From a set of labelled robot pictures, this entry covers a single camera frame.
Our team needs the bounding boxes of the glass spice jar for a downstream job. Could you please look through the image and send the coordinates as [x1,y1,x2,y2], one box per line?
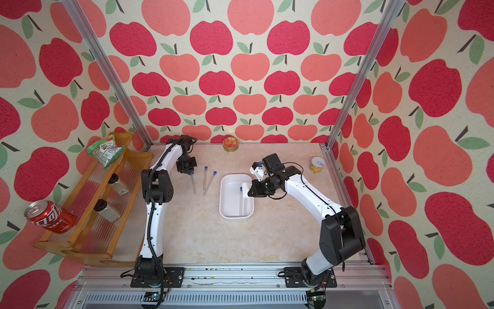
[93,199,120,222]
[108,173,129,196]

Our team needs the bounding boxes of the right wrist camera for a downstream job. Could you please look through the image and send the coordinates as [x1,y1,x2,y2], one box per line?
[250,153,285,181]

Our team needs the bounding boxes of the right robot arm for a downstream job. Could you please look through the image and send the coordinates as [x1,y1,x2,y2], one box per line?
[248,166,365,281]

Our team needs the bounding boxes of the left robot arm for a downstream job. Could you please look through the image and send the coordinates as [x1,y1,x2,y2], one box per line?
[135,135,198,281]

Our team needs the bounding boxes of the green snack bag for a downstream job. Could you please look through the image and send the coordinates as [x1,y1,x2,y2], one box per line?
[87,134,126,169]

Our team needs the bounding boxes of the red gold round tin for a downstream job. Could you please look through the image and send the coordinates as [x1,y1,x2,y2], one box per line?
[222,136,239,153]

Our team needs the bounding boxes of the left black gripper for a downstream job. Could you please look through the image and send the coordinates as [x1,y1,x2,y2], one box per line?
[177,154,198,175]

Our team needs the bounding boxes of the left aluminium frame post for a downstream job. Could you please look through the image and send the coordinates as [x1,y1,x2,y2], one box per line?
[62,0,153,151]

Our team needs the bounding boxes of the wooden shelf rack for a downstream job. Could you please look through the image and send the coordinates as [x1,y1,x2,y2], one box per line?
[34,149,153,267]

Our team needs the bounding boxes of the glass spice jar upper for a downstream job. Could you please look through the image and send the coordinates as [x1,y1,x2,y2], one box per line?
[108,173,129,196]

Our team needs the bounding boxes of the yellow white can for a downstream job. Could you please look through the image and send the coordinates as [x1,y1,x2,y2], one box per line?
[310,157,325,174]

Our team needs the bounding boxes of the white wipe cloth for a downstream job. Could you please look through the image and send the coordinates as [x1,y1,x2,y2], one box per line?
[241,182,252,198]

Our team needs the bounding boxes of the glass spice jar lower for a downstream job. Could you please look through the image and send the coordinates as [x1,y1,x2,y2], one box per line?
[93,199,120,222]

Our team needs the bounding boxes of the red cola can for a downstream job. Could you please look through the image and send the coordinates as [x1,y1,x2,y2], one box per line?
[24,200,77,234]

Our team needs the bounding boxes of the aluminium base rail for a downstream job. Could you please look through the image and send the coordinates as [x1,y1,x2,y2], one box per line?
[62,261,400,308]

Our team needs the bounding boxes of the white rectangular tray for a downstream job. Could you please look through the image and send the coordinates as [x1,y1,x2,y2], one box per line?
[219,174,255,220]

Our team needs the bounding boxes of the right aluminium frame post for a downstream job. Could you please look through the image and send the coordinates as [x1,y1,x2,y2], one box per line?
[325,0,404,149]

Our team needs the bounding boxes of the aluminium frame post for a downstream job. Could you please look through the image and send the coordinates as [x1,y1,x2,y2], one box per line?
[62,0,153,151]
[325,0,404,149]

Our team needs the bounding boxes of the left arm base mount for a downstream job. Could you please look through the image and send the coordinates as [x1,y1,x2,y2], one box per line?
[130,267,185,289]

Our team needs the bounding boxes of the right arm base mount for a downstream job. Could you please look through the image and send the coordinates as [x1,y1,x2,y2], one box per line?
[278,266,337,289]

